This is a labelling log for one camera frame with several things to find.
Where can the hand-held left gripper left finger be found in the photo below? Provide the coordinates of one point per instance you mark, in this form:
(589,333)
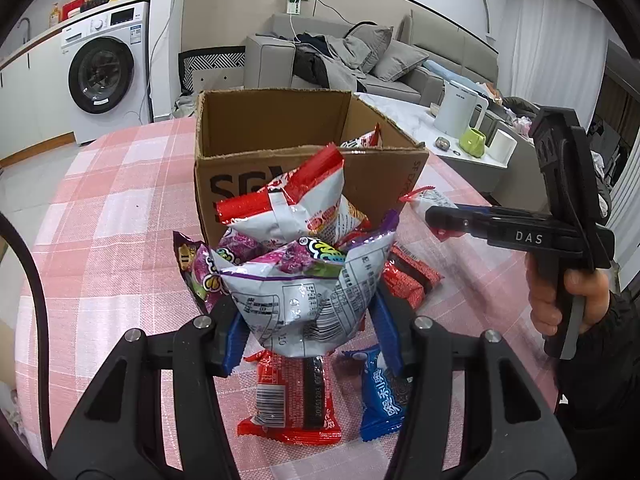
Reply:
(232,345)

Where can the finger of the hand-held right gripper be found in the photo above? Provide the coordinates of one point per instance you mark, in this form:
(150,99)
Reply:
(505,216)
(452,221)

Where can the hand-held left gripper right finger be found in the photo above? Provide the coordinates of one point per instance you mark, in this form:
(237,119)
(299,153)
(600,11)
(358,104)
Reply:
(387,335)

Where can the purple grape candy packet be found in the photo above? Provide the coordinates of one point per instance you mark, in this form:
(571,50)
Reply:
(200,275)

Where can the purple silver snack packet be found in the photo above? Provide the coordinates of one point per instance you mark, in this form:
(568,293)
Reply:
(300,300)

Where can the red silver snack packet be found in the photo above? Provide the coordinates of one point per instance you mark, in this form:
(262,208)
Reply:
(310,195)

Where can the brown cardboard box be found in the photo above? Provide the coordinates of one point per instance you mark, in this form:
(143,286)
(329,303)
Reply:
(240,160)

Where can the person's right forearm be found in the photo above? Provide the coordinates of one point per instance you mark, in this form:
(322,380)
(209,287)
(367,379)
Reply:
(605,360)

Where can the person's right hand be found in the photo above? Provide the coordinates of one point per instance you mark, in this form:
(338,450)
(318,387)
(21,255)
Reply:
(542,290)

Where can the dark red snack packet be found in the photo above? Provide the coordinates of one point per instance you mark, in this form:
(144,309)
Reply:
(410,275)

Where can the white paper roll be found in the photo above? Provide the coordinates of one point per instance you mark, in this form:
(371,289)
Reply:
(502,146)

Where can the blue cookie packet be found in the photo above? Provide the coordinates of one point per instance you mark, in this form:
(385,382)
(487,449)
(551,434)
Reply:
(385,405)

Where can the red barcode snack packet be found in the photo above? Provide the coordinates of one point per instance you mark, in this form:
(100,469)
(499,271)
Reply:
(285,395)

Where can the small grey gadget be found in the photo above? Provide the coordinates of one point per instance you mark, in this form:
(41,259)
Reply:
(442,144)

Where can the green mug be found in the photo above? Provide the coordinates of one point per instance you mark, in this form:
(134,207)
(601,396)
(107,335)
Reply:
(472,142)

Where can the dark clothes heap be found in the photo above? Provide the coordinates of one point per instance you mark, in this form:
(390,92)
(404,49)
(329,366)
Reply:
(520,115)

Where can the white electric kettle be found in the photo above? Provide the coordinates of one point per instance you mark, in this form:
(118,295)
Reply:
(455,107)

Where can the light blue cloth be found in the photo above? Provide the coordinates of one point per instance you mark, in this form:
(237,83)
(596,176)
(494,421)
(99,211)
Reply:
(434,67)

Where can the grey pillow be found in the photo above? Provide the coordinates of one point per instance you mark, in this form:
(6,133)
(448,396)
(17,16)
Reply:
(370,42)
(400,60)

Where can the pink plaid tablecloth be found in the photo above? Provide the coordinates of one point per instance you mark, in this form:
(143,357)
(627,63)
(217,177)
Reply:
(125,210)

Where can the dark jacket pile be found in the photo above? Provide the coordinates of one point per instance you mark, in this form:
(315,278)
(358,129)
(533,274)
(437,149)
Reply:
(312,67)

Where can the grey sofa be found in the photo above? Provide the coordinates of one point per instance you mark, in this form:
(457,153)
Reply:
(270,65)

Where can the crumpled cloth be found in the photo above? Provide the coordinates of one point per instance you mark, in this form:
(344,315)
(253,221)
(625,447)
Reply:
(184,107)

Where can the green white power strip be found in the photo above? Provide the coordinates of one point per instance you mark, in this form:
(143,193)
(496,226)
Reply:
(296,1)

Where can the black white patterned box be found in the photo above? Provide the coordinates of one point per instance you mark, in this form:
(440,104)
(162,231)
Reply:
(212,60)

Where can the white washing machine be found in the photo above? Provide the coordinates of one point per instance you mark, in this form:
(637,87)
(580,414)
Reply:
(105,70)

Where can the white counter cabinet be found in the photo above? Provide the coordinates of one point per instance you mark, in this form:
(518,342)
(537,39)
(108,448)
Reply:
(30,105)

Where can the red box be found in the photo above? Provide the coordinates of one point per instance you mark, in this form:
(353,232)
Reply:
(75,6)

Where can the yellow bottle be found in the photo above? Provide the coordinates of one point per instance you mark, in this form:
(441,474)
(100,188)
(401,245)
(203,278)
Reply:
(54,16)

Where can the metal faucet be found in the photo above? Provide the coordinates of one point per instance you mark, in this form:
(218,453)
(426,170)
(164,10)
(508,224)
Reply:
(24,27)

